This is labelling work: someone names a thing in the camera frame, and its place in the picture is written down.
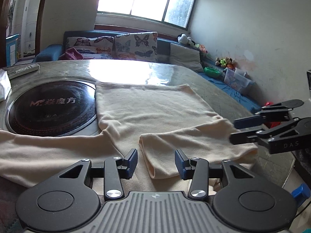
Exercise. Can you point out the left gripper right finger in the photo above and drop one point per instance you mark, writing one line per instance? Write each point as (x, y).
(194, 169)

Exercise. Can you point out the right butterfly print cushion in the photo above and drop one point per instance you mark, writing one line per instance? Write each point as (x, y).
(137, 46)

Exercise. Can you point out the small plush toys pile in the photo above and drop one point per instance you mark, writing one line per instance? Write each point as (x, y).
(226, 62)

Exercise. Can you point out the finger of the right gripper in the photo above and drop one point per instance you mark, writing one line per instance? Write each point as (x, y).
(280, 112)
(244, 137)

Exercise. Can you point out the blue corner sofa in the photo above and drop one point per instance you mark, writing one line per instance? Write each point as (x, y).
(54, 51)

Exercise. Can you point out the cream beige garment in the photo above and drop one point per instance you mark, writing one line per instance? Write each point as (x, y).
(155, 120)

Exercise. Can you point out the light blue cabinet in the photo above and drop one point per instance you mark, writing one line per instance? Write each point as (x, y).
(11, 50)

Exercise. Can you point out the black round induction cooktop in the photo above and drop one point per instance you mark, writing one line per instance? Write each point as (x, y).
(52, 109)

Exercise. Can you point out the dark wooden door frame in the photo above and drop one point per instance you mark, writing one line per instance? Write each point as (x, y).
(23, 17)

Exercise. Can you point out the butterfly print cushion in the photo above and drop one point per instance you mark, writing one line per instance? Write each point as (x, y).
(137, 46)
(90, 48)

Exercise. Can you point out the magenta cloth on sofa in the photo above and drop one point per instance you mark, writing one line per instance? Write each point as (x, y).
(71, 54)

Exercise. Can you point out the pink white tissue pack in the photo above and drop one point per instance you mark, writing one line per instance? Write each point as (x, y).
(5, 85)

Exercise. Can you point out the panda plush toy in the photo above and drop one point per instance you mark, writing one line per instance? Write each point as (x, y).
(185, 40)

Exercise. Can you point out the grey plain cushion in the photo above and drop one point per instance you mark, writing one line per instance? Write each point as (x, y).
(186, 57)

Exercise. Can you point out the left butterfly print cushion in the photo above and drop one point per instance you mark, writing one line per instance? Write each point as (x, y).
(90, 48)

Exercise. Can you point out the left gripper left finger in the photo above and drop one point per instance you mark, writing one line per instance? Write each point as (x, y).
(115, 169)

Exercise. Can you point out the green plastic bowl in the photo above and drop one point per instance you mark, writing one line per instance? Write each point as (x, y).
(211, 72)

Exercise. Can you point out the clear plastic storage box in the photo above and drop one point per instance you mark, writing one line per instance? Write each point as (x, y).
(238, 82)

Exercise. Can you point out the grey remote control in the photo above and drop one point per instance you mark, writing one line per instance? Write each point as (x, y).
(17, 72)

